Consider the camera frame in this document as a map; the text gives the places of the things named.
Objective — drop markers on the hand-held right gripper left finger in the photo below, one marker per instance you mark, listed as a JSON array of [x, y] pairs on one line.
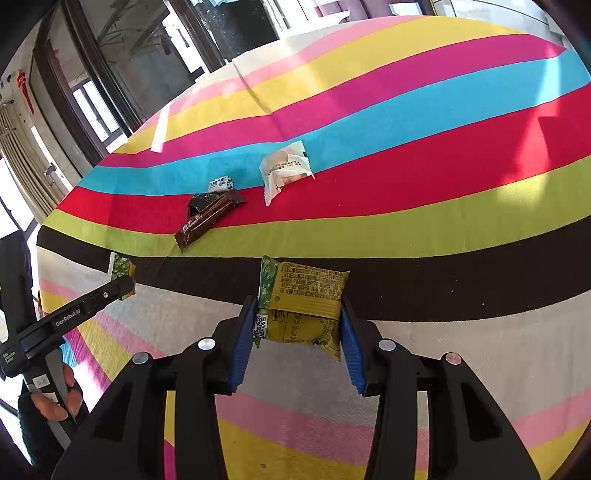
[[244, 344]]

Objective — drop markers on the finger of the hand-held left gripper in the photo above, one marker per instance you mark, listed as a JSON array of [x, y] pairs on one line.
[[115, 287]]

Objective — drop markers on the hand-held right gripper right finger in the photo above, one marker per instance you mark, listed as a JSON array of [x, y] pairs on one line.
[[353, 357]]

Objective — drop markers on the small green snack packet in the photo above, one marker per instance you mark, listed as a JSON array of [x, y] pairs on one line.
[[122, 266]]

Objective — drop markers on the yellow-green cake packet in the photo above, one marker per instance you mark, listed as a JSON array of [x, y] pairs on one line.
[[304, 295]]

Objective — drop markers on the white green-print snack packet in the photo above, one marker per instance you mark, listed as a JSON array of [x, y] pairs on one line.
[[281, 173]]

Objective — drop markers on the person's left forearm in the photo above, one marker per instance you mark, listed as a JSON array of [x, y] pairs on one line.
[[34, 438]]

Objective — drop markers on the person's left hand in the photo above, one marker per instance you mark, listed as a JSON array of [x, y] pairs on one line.
[[51, 408]]

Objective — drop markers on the brown snack bar packet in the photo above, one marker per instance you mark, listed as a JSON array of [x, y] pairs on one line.
[[205, 220], [199, 202]]

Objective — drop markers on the small blue-white candy packet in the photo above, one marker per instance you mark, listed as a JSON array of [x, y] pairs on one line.
[[220, 183]]

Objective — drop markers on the beige curtain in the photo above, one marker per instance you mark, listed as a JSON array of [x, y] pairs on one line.
[[23, 152]]

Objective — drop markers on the red hanging ornament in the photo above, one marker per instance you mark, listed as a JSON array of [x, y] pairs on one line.
[[24, 92]]

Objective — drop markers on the striped colourful blanket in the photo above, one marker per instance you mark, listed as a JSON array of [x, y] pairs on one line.
[[415, 138]]

